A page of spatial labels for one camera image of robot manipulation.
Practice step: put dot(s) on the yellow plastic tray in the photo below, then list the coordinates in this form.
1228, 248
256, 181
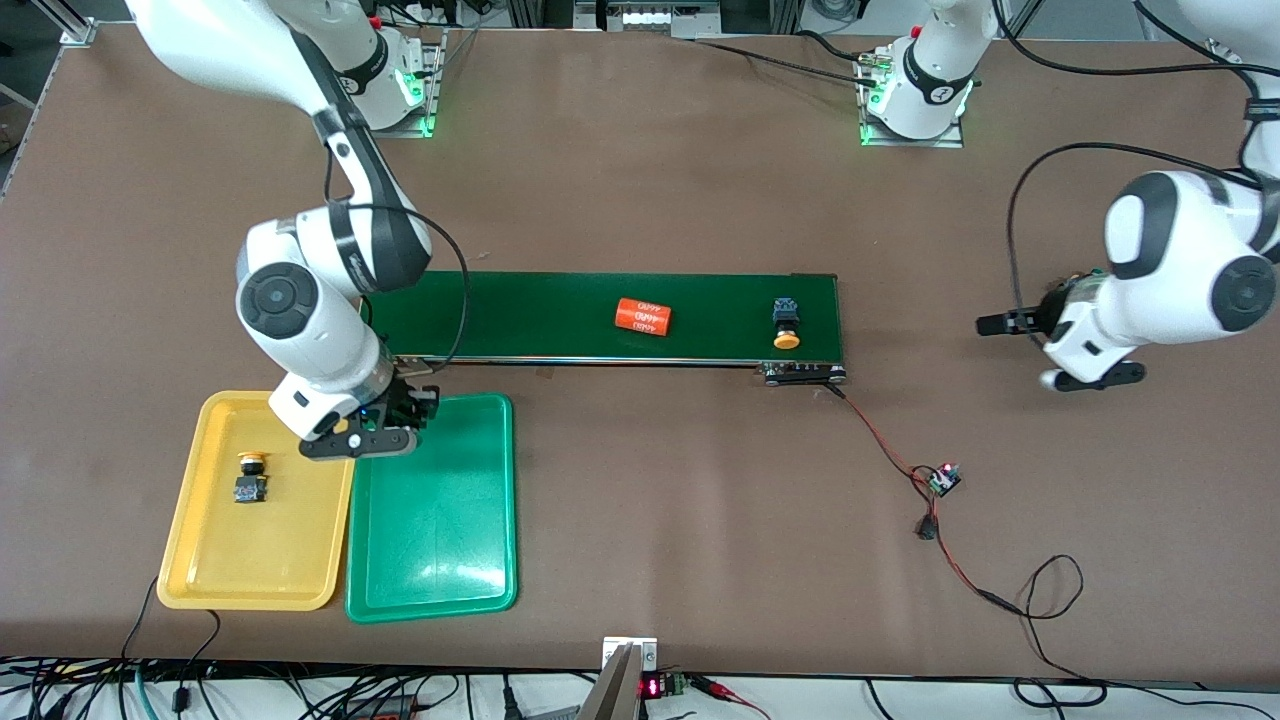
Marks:
260, 540

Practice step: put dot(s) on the red alligator clip lead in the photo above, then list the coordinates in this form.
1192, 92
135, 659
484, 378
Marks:
715, 688

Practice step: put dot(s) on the grey camera stand pole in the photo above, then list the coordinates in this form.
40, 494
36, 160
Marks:
610, 695

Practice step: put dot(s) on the yellow push button switch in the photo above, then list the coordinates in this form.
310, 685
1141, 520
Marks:
250, 488
787, 340

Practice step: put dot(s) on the aluminium profile bracket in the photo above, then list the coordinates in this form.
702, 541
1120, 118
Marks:
1222, 52
78, 32

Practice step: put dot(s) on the green plastic tray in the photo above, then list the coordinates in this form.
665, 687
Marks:
430, 510

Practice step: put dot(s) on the white lit device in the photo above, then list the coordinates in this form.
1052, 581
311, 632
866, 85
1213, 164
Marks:
650, 15

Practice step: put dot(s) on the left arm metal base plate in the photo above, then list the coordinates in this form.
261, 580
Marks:
945, 140

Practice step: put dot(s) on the orange cylinder white 4680 print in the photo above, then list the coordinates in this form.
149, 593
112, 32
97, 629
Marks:
642, 317

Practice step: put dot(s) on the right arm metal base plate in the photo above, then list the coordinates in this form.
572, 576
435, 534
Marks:
432, 80

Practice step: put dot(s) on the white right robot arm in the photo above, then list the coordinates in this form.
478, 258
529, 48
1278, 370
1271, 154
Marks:
300, 310

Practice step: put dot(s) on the black motor controller board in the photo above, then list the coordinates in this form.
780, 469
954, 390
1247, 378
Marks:
943, 481

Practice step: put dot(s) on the silver metal table bracket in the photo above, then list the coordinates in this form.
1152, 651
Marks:
645, 655

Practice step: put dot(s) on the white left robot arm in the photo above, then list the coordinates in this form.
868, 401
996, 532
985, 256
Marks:
1180, 250

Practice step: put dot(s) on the red digit display module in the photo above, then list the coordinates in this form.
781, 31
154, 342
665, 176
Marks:
652, 687

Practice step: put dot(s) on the green conveyor belt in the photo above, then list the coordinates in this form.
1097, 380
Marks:
560, 315

